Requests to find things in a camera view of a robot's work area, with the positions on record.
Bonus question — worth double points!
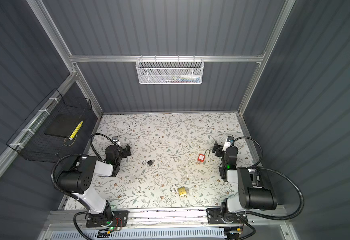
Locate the small black padlock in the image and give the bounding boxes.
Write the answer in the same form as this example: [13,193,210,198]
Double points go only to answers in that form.
[142,160,155,166]

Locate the brass padlock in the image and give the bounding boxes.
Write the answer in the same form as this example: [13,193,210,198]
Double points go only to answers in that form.
[169,185,187,197]

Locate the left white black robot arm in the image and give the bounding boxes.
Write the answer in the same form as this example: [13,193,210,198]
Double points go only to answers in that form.
[51,145,131,231]

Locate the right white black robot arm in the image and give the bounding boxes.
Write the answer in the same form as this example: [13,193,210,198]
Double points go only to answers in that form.
[207,142,278,224]

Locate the red safety padlock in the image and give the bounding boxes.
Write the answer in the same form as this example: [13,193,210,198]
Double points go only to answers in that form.
[197,150,211,164]

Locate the yellow marker pen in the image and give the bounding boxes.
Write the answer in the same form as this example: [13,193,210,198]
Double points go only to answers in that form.
[68,121,83,140]

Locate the black flat box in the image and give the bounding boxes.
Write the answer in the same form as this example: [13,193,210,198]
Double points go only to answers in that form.
[44,114,80,138]

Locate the items in white basket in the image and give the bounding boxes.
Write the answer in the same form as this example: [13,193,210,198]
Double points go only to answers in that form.
[157,74,203,84]

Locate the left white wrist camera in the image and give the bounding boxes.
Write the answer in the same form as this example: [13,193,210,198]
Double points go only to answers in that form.
[112,136,121,146]

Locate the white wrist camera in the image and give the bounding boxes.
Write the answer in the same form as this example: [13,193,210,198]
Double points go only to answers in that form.
[222,136,235,152]
[112,136,121,146]

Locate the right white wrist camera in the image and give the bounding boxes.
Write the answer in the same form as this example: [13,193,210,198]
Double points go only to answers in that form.
[222,136,235,152]

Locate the left black corrugated cable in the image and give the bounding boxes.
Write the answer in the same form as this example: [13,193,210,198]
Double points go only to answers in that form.
[89,132,117,161]

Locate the black corrugated cable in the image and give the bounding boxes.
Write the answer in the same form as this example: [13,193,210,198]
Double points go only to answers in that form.
[89,132,117,161]
[233,136,305,221]

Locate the right black corrugated cable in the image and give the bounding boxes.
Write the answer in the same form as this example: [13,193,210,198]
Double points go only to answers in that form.
[233,136,305,221]

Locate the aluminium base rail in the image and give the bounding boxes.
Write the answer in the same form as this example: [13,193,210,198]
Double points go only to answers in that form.
[45,205,287,229]

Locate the black wire basket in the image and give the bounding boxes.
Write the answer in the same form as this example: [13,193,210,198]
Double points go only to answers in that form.
[7,92,97,163]

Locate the white wire mesh basket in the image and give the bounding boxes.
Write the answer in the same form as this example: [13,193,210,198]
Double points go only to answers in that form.
[135,60,205,85]

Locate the white perforated cable duct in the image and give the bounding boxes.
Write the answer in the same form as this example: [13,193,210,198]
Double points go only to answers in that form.
[50,227,227,240]

